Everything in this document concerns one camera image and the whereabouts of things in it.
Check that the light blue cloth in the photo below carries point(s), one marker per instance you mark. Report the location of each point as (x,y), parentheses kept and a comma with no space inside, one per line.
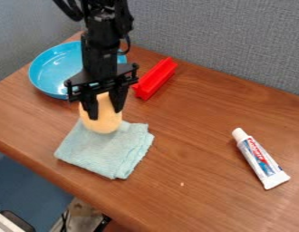
(108,154)

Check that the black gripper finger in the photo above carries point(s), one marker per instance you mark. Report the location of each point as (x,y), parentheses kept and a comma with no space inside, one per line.
(89,104)
(117,95)

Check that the grey table leg base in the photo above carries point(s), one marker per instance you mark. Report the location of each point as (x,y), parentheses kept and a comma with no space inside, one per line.
(80,218)

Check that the red plastic block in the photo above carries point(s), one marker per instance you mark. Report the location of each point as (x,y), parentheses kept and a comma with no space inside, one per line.
(154,78)

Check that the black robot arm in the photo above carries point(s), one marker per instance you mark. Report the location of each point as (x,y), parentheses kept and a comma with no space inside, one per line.
(106,18)

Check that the blue plate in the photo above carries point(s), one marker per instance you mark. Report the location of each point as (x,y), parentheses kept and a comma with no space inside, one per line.
(53,67)

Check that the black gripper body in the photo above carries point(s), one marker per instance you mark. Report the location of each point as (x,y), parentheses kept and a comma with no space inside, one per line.
(102,73)

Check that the white black object corner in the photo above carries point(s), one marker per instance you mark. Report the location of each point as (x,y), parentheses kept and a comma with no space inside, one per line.
(11,223)

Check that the white toothpaste tube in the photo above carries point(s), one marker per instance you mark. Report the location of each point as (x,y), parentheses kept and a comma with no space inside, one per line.
(265,167)

